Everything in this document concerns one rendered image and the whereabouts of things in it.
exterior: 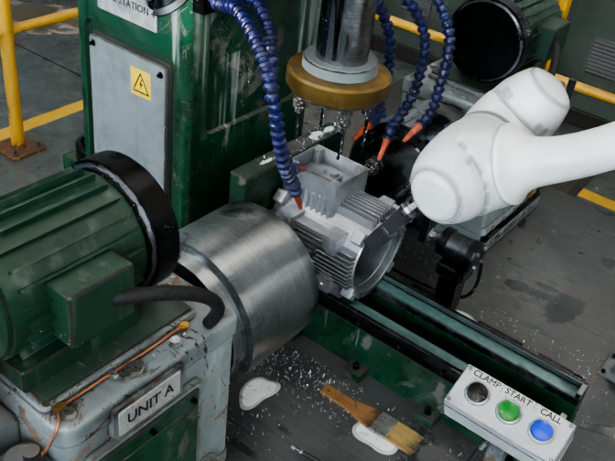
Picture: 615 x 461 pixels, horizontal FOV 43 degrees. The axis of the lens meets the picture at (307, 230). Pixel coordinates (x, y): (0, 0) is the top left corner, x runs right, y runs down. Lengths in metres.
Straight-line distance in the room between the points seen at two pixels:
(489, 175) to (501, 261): 0.96
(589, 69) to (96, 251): 3.82
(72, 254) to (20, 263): 0.06
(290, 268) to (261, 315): 0.09
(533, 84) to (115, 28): 0.74
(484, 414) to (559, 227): 1.03
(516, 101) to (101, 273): 0.58
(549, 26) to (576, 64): 2.71
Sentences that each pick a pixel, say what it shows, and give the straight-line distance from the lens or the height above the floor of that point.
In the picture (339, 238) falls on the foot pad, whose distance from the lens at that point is 1.39.
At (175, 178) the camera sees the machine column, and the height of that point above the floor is 1.09.
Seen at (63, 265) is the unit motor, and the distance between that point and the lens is 0.90.
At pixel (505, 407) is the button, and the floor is 1.07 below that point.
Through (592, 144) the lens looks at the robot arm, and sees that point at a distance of 0.97.
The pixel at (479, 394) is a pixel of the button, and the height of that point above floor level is 1.07.
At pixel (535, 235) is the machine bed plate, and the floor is 0.80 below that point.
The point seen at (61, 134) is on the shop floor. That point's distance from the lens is 3.89.
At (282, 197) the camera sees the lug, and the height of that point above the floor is 1.08.
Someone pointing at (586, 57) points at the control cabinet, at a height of 0.40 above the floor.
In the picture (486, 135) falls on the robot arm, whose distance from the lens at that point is 0.99.
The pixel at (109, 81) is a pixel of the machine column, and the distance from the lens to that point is 1.52.
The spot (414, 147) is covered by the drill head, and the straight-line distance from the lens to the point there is 1.60.
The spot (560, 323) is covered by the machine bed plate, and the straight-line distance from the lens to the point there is 1.80.
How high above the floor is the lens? 1.87
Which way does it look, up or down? 35 degrees down
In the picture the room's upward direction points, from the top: 8 degrees clockwise
